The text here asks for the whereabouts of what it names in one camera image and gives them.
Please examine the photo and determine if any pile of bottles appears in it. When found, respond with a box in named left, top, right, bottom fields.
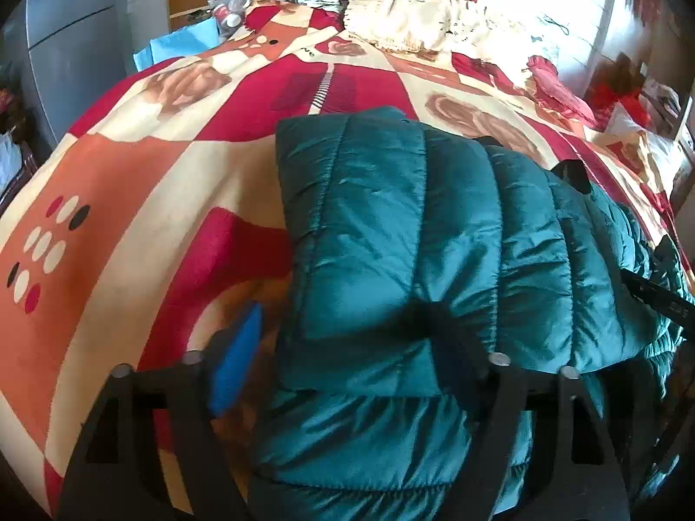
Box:
left=209, top=0, right=268, bottom=39

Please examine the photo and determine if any green puffer jacket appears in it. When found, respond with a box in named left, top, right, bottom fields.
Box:
left=247, top=107, right=695, bottom=521

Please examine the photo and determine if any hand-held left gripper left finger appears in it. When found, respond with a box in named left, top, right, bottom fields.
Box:
left=57, top=303, right=267, bottom=521

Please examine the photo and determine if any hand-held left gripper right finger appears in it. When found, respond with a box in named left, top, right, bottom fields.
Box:
left=411, top=301, right=633, bottom=521

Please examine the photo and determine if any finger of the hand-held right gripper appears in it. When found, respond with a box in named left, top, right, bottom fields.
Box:
left=620, top=267, right=695, bottom=327

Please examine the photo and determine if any red frilled pillow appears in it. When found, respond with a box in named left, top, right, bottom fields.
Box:
left=526, top=55, right=605, bottom=132

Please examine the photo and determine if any cream frilled pillow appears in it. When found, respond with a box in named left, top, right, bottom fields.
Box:
left=342, top=0, right=561, bottom=74

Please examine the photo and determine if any red cream printed blanket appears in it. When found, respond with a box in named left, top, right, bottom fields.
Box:
left=0, top=0, right=682, bottom=518

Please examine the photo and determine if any grey refrigerator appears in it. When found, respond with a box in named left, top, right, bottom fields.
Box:
left=23, top=0, right=170, bottom=145

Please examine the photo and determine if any light blue cloth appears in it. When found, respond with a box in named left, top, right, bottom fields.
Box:
left=133, top=16, right=221, bottom=73

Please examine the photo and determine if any white printed pillow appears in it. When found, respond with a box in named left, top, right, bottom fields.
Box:
left=594, top=103, right=686, bottom=185

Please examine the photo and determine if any wooden chair with clothes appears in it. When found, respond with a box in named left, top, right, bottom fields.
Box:
left=586, top=51, right=686, bottom=139

